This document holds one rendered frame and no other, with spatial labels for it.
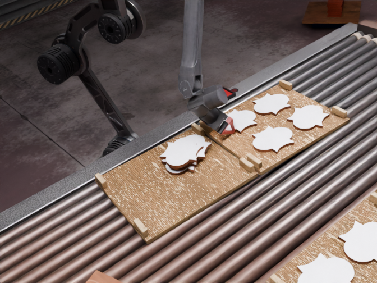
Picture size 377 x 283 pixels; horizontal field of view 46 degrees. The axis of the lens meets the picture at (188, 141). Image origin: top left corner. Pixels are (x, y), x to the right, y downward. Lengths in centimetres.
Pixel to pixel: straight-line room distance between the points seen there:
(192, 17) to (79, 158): 199
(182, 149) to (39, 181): 186
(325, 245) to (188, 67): 67
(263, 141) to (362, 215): 41
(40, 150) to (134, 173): 205
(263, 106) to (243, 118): 10
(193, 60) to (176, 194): 43
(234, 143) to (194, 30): 40
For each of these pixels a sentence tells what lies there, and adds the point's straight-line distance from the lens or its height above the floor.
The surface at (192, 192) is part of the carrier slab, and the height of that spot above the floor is 94.
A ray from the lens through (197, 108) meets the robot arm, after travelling 143.
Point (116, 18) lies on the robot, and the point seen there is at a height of 119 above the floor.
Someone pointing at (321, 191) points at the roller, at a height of 92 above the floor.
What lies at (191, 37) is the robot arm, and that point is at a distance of 144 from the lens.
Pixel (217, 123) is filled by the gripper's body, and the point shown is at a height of 101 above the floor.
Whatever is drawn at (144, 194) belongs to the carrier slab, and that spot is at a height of 94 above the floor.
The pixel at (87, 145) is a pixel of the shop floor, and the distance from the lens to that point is 334.
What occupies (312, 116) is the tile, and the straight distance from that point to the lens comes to 162.
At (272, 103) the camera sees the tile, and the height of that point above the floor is 95.
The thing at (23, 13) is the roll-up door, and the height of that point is 9.
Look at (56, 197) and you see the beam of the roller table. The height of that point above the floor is 91.
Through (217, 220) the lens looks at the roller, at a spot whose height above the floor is 91.
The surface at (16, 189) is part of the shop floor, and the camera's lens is 320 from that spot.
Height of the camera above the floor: 187
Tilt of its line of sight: 37 degrees down
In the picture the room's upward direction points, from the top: 10 degrees counter-clockwise
